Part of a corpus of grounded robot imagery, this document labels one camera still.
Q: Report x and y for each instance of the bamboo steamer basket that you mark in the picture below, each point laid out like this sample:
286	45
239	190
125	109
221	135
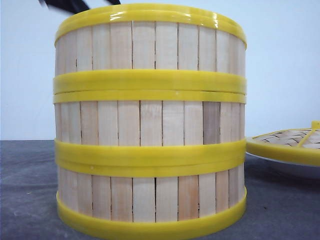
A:
147	137
165	208
148	51

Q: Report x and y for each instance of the white plate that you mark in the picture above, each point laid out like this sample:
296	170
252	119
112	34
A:
292	169

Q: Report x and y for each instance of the woven bamboo steamer lid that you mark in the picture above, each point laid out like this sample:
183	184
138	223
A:
296	146

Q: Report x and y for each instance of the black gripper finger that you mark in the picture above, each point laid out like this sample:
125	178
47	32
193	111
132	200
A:
66	5

